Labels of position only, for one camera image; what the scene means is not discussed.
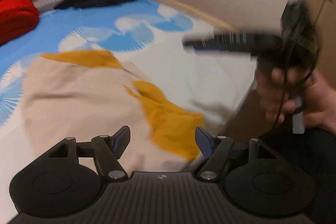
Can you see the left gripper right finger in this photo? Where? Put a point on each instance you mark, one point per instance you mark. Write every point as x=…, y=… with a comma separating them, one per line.
x=215, y=151

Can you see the wooden door with handle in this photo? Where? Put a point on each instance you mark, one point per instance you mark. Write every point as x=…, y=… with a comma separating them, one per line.
x=323, y=14

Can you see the red folded blanket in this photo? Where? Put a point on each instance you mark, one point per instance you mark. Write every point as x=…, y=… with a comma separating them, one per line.
x=18, y=17

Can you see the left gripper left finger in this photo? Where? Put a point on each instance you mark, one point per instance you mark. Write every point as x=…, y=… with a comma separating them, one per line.
x=107, y=151

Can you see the blue patterned bed sheet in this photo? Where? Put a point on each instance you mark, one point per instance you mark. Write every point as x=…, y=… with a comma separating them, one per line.
x=143, y=33

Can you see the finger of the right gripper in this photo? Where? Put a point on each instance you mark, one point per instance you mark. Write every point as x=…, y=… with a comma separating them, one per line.
x=243, y=42

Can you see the person right hand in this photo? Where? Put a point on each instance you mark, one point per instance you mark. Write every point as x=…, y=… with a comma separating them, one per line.
x=318, y=97

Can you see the beige and mustard jacket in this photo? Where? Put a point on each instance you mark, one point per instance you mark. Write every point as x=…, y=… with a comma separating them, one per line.
x=85, y=94

